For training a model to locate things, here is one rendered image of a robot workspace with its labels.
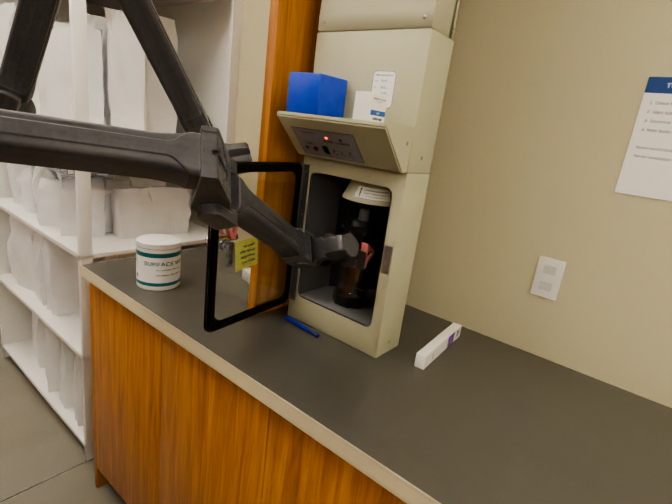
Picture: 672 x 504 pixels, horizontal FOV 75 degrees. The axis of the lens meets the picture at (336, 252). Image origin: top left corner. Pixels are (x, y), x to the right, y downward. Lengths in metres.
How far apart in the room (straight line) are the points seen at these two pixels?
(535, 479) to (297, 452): 0.47
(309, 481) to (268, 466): 0.13
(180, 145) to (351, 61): 0.62
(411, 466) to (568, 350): 0.70
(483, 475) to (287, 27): 1.07
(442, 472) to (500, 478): 0.10
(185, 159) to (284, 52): 0.66
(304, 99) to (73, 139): 0.60
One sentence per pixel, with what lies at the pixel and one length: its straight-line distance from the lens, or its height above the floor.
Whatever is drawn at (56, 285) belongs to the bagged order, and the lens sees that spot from 2.33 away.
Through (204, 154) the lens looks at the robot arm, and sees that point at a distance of 0.60.
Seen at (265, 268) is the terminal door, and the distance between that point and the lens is 1.15.
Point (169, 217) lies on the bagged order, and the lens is 2.14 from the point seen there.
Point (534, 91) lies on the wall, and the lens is 1.38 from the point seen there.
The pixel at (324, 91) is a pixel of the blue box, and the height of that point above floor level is 1.56.
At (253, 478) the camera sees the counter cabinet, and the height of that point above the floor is 0.66.
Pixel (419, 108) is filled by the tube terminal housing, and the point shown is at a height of 1.55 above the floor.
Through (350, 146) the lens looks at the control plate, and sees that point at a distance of 1.02.
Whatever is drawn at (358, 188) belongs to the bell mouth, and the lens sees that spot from 1.12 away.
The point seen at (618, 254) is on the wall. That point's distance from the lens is 1.33.
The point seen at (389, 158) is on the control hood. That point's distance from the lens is 0.97.
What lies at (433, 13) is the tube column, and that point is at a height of 1.74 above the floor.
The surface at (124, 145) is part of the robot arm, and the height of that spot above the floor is 1.43.
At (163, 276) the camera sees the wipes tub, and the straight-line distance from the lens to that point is 1.43.
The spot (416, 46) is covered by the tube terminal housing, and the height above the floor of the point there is 1.68.
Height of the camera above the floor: 1.49
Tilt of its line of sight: 16 degrees down
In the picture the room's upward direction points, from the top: 8 degrees clockwise
